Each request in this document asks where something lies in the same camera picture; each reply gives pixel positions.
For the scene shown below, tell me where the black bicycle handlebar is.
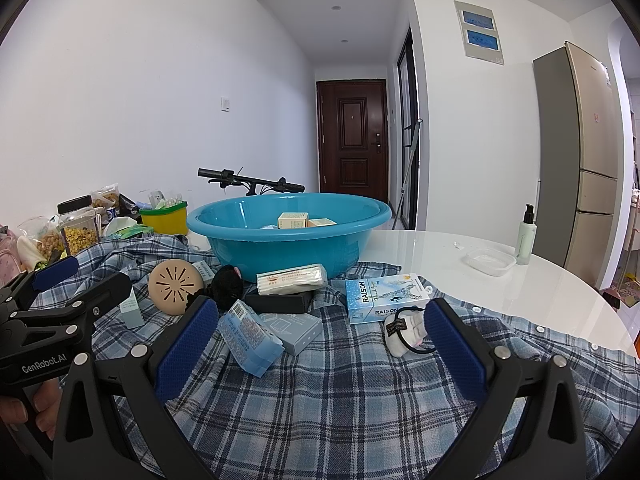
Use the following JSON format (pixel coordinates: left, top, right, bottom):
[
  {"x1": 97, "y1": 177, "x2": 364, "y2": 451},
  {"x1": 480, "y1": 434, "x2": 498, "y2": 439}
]
[{"x1": 197, "y1": 167, "x2": 306, "y2": 197}]

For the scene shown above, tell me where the clear plastic food container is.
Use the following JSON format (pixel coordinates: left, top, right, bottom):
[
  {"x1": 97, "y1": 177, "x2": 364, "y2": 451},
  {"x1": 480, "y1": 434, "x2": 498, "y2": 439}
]
[{"x1": 462, "y1": 247, "x2": 517, "y2": 276}]

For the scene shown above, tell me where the wall electrical panel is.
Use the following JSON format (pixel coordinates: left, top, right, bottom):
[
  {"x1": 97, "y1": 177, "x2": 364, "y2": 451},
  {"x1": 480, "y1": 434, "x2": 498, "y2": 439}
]
[{"x1": 454, "y1": 1, "x2": 506, "y2": 64}]

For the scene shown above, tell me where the small pale blue box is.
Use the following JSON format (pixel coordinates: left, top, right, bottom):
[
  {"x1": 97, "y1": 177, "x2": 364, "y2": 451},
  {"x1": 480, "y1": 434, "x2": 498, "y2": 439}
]
[{"x1": 119, "y1": 287, "x2": 146, "y2": 330}]

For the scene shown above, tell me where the blue plaid shirt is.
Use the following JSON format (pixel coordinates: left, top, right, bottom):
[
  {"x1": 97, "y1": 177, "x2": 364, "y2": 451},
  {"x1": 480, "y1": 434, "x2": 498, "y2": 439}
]
[{"x1": 0, "y1": 232, "x2": 638, "y2": 480}]

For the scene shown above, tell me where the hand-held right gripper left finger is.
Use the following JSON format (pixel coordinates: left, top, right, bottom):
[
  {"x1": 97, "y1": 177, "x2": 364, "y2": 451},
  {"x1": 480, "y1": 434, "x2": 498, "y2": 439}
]
[{"x1": 50, "y1": 296, "x2": 221, "y2": 480}]

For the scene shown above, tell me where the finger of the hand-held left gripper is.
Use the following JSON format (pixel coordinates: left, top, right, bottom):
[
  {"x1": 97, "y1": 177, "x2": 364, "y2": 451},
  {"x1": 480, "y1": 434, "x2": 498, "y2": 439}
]
[
  {"x1": 7, "y1": 272, "x2": 132, "y2": 348},
  {"x1": 0, "y1": 256, "x2": 80, "y2": 316}
]

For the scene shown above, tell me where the person's left hand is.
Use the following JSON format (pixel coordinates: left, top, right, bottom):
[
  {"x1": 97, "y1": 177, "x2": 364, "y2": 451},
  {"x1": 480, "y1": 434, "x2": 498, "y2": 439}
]
[{"x1": 0, "y1": 379, "x2": 62, "y2": 429}]

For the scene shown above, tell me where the grey leaning pole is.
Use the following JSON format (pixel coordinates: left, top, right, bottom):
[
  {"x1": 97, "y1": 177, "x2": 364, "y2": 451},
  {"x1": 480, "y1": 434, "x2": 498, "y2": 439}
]
[{"x1": 402, "y1": 117, "x2": 423, "y2": 231}]

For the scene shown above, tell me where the grey blue carton box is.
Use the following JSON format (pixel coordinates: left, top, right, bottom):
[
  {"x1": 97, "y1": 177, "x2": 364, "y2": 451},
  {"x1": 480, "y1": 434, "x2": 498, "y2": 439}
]
[{"x1": 257, "y1": 312, "x2": 323, "y2": 357}]

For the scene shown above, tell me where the black display frame box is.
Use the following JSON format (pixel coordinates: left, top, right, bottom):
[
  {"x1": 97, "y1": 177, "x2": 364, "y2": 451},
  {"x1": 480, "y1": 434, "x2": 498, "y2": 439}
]
[{"x1": 244, "y1": 291, "x2": 313, "y2": 315}]

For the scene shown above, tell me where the clear bag of snacks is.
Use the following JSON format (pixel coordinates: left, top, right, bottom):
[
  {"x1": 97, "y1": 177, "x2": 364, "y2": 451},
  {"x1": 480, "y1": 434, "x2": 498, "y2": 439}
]
[{"x1": 91, "y1": 184, "x2": 121, "y2": 211}]

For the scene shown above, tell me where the black framed glass door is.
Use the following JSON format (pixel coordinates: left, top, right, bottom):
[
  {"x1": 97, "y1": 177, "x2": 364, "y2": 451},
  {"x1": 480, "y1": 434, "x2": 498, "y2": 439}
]
[{"x1": 396, "y1": 25, "x2": 420, "y2": 231}]

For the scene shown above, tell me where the yellow plastic container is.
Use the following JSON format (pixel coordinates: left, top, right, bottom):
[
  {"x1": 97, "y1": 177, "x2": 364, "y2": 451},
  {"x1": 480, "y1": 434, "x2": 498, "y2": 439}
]
[{"x1": 140, "y1": 201, "x2": 189, "y2": 237}]

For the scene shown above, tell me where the white tissue pack red label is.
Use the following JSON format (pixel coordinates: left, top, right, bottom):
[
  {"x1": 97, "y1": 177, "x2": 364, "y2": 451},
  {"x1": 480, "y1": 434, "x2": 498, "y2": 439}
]
[{"x1": 256, "y1": 263, "x2": 328, "y2": 296}]

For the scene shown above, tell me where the blue white printed box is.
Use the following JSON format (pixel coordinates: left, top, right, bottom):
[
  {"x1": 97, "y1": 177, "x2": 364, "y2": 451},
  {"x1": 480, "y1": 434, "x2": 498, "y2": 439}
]
[{"x1": 345, "y1": 274, "x2": 435, "y2": 325}]

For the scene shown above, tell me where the beige round slotted disc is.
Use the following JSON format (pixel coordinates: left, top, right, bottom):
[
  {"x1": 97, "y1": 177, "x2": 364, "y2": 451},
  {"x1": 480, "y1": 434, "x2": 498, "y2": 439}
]
[{"x1": 148, "y1": 260, "x2": 205, "y2": 316}]

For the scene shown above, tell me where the dark brown entrance door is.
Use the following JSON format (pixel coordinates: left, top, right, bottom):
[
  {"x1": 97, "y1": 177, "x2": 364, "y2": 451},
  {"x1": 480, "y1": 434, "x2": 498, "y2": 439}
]
[{"x1": 316, "y1": 79, "x2": 388, "y2": 200}]

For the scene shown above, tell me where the black plush toy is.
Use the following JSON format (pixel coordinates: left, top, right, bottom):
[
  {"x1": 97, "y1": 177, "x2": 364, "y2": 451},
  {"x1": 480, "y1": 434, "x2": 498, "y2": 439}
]
[{"x1": 207, "y1": 265, "x2": 246, "y2": 310}]

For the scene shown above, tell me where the blue plastic basin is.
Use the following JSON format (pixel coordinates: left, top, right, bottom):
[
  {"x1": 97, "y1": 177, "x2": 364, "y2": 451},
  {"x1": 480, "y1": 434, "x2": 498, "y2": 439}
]
[{"x1": 186, "y1": 193, "x2": 392, "y2": 281}]

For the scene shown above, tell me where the pale box with blue print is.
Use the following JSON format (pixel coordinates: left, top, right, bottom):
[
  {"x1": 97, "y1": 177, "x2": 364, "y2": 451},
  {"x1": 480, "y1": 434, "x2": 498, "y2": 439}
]
[{"x1": 192, "y1": 260, "x2": 221, "y2": 283}]

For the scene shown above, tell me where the green pump bottle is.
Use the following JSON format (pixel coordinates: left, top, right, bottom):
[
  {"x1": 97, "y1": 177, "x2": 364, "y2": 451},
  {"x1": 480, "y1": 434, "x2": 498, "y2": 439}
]
[{"x1": 515, "y1": 203, "x2": 537, "y2": 266}]

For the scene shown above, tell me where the clear bag of nuts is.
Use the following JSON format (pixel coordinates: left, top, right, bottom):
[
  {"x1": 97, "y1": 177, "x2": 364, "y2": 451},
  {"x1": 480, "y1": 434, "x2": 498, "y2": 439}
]
[{"x1": 17, "y1": 216, "x2": 66, "y2": 266}]

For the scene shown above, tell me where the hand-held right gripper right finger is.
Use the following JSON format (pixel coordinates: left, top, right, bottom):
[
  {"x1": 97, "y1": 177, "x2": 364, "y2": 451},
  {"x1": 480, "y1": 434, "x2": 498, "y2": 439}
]
[{"x1": 424, "y1": 298, "x2": 596, "y2": 480}]

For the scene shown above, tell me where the clear jar with black lid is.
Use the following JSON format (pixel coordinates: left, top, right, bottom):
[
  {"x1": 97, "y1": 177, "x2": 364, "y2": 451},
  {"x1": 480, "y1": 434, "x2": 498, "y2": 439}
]
[{"x1": 57, "y1": 195, "x2": 103, "y2": 256}]

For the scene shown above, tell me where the beige refrigerator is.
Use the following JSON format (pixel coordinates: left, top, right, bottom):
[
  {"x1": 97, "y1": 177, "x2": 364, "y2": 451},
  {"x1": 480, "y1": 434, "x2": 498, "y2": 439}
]
[{"x1": 532, "y1": 41, "x2": 626, "y2": 286}]

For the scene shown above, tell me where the pink bag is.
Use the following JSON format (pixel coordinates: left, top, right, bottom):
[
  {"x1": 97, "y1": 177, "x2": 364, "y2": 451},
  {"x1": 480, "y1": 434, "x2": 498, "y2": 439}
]
[{"x1": 0, "y1": 225, "x2": 26, "y2": 288}]

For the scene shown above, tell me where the green white packet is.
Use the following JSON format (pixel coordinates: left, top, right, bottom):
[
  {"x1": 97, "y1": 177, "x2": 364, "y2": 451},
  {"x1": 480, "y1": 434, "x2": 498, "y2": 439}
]
[{"x1": 102, "y1": 217, "x2": 153, "y2": 241}]

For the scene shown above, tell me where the light blue tissue packet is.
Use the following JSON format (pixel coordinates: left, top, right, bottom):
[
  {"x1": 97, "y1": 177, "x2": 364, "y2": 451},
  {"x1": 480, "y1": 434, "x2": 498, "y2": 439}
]
[{"x1": 217, "y1": 300, "x2": 285, "y2": 378}]

